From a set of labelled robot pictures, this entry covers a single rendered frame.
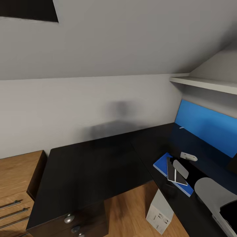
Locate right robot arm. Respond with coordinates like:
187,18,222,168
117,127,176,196
170,152,237,237

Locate notebook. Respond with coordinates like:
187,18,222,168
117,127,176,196
167,157,188,186

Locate folder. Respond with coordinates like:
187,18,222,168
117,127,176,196
153,153,194,197

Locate keyboard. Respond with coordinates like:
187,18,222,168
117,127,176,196
212,215,230,237

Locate monitor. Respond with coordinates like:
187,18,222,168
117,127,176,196
226,153,237,174

